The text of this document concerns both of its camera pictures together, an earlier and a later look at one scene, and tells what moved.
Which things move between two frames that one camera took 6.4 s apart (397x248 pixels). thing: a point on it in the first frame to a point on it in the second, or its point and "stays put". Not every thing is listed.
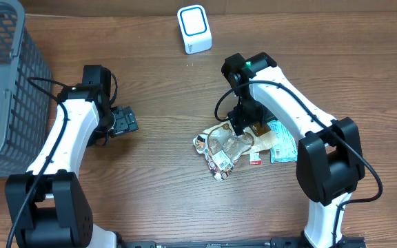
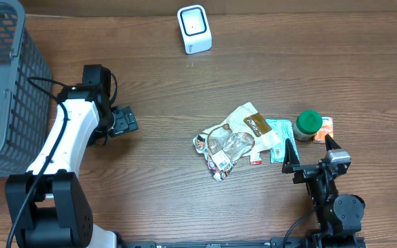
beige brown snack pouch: x=222 y=147 stays put
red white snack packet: x=255 y=159 stays put
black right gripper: x=241 y=117 to x=313 y=172
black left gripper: x=126 y=120 stays put
